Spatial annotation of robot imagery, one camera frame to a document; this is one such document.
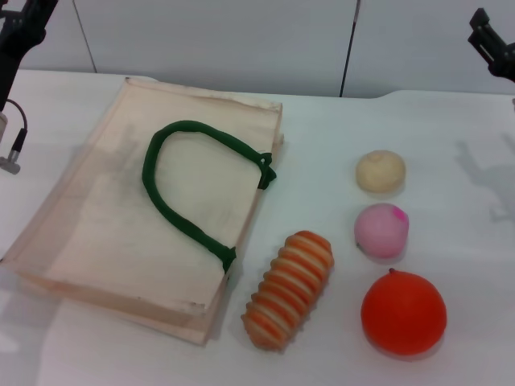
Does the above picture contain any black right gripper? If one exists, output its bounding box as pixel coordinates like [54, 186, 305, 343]
[468, 8, 515, 84]

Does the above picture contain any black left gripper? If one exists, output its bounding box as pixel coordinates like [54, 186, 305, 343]
[0, 0, 57, 112]

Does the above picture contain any pink toy peach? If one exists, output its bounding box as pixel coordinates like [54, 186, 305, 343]
[353, 203, 411, 259]

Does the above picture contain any cream handbag with green handles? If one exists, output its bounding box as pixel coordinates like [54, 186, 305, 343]
[0, 76, 287, 347]

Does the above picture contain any thin dark background pole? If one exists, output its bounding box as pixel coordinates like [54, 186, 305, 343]
[339, 0, 362, 98]

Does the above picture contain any cream round toy bun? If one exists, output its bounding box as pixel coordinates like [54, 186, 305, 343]
[355, 150, 407, 194]

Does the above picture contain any red orange toy fruit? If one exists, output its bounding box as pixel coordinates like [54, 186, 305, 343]
[360, 268, 447, 357]

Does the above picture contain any orange striped toy bread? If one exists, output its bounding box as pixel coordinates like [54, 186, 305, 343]
[240, 229, 336, 351]

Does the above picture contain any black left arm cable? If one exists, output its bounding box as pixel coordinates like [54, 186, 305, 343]
[0, 99, 30, 175]

